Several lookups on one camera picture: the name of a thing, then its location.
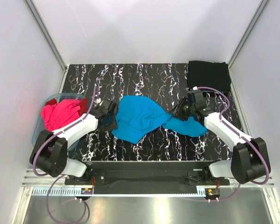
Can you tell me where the clear blue plastic basket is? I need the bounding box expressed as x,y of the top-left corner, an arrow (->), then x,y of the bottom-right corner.
32,93 -> 85,146

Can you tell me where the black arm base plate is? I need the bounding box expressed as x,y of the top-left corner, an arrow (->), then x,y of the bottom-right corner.
65,161 -> 230,186

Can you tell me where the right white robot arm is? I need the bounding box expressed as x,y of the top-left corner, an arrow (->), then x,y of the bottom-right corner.
170,97 -> 271,185

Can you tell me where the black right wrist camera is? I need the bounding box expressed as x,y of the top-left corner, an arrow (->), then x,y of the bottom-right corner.
187,90 -> 207,111

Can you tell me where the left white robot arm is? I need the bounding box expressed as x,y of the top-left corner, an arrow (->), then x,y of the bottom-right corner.
29,100 -> 119,178

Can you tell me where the aluminium rail frame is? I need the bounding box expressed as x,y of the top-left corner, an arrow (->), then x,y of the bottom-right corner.
21,168 -> 276,198

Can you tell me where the dark red t shirt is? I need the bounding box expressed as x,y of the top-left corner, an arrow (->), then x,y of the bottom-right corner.
44,98 -> 87,117

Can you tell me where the pink t shirt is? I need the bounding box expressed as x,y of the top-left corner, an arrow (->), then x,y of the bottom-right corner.
41,99 -> 82,132

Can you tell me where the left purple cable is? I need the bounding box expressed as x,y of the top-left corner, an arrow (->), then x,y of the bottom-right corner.
31,85 -> 99,222

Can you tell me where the blue t shirt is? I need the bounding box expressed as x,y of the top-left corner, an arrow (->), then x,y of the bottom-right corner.
112,95 -> 207,144

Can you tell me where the folded black t shirt stack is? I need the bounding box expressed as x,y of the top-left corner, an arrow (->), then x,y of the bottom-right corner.
187,61 -> 231,92

